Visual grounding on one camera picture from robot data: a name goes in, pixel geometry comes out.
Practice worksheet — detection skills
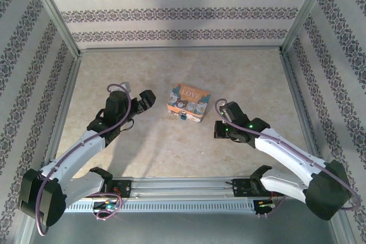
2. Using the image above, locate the slotted grey cable duct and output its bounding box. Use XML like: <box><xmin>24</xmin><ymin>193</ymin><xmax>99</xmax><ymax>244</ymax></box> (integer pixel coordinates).
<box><xmin>64</xmin><ymin>199</ymin><xmax>257</xmax><ymax>213</ymax></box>

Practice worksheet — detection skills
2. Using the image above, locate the aluminium mounting rail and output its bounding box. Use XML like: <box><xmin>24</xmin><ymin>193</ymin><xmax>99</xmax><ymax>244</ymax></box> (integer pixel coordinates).
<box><xmin>110</xmin><ymin>177</ymin><xmax>287</xmax><ymax>201</ymax></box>

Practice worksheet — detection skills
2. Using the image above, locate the grey metal sheet panel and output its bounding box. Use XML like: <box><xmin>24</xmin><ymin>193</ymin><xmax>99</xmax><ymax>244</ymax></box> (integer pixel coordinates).
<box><xmin>28</xmin><ymin>212</ymin><xmax>340</xmax><ymax>244</ymax></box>

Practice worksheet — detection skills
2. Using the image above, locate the aluminium table back rail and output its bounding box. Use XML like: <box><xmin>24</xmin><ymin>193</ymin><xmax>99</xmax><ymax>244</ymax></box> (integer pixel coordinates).
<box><xmin>77</xmin><ymin>46</ymin><xmax>284</xmax><ymax>54</ymax></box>

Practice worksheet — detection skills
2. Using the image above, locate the aluminium frame post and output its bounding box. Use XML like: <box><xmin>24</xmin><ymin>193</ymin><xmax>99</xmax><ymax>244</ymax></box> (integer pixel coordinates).
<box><xmin>281</xmin><ymin>0</ymin><xmax>335</xmax><ymax>54</ymax></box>
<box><xmin>27</xmin><ymin>0</ymin><xmax>80</xmax><ymax>59</ymax></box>

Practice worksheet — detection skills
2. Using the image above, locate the aluminium table side rail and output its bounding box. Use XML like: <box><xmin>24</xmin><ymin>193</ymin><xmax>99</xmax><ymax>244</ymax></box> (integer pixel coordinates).
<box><xmin>42</xmin><ymin>52</ymin><xmax>83</xmax><ymax>179</ymax></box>
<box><xmin>279</xmin><ymin>49</ymin><xmax>324</xmax><ymax>176</ymax></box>

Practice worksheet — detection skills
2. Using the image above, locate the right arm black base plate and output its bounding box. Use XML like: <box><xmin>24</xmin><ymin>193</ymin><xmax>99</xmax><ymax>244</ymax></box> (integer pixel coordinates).
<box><xmin>233</xmin><ymin>178</ymin><xmax>260</xmax><ymax>198</ymax></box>

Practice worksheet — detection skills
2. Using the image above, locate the orange LOVE bear tin box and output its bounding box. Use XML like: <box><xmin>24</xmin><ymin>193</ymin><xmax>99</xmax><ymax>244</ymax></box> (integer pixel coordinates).
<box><xmin>165</xmin><ymin>83</ymin><xmax>211</xmax><ymax>124</ymax></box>

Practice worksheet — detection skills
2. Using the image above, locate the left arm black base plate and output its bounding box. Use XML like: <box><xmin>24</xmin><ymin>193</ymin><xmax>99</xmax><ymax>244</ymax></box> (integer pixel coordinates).
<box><xmin>110</xmin><ymin>179</ymin><xmax>133</xmax><ymax>199</ymax></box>

